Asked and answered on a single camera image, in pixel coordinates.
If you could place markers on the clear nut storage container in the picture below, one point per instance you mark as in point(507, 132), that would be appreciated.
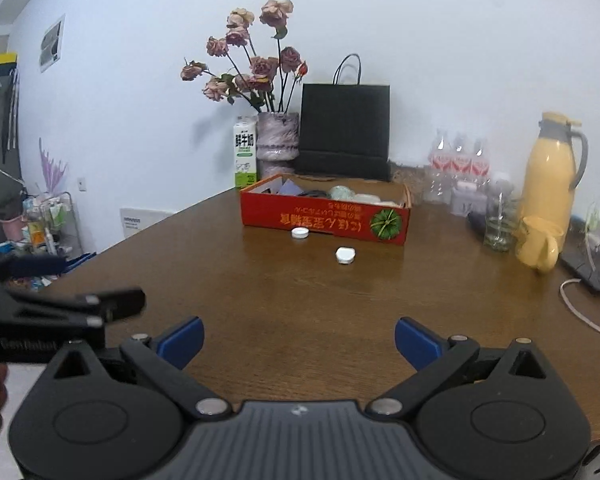
point(410, 175)

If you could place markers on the black pouch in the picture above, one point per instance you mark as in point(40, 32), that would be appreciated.
point(476, 222)

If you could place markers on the white wall socket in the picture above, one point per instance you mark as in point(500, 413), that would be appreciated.
point(82, 183)

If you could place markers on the clear drinking glass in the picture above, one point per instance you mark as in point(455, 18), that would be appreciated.
point(500, 230)

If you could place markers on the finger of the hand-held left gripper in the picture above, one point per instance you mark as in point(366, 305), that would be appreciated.
point(120, 302)
point(27, 266)

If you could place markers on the red cardboard box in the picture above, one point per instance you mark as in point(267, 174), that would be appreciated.
point(310, 220)

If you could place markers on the white plastic lid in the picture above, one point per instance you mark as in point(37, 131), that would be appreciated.
point(299, 232)
point(345, 255)

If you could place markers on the clear plastic container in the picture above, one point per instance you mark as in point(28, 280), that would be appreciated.
point(367, 198)

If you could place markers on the white earbuds case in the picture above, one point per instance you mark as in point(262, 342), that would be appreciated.
point(468, 186)

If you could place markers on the black paper bag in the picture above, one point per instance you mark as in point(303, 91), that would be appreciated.
point(342, 125)

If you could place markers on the yellow cup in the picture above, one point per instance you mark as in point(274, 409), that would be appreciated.
point(537, 247)

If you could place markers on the white plush toy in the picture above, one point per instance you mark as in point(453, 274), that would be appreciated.
point(392, 203)

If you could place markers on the black flat device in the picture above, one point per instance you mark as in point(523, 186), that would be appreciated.
point(585, 267)

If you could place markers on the pink marbled vase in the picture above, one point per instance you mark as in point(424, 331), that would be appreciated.
point(277, 145)

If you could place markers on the red label water bottle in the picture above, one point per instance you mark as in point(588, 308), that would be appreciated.
point(480, 165)
point(462, 162)
point(440, 165)

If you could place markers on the purple cloth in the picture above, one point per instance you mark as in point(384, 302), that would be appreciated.
point(290, 187)

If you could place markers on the white leaning board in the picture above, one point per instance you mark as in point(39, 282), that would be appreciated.
point(142, 222)

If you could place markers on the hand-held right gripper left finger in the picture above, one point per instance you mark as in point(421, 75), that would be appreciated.
point(182, 340)

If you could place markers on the yellow thermos jug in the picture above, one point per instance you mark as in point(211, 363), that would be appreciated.
point(547, 175)

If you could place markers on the white green milk carton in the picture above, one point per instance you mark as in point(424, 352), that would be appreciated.
point(245, 152)

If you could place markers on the floral tin box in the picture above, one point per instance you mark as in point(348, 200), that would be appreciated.
point(467, 202)

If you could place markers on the dried pink rose bouquet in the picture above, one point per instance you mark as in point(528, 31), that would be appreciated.
point(262, 67)

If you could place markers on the wall poster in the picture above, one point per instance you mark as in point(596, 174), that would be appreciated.
point(51, 42)

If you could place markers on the purple artificial plant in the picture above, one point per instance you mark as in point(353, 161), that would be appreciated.
point(52, 170)

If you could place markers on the blue white box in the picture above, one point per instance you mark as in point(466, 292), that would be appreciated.
point(80, 262)

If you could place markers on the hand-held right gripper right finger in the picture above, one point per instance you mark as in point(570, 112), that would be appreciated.
point(417, 342)

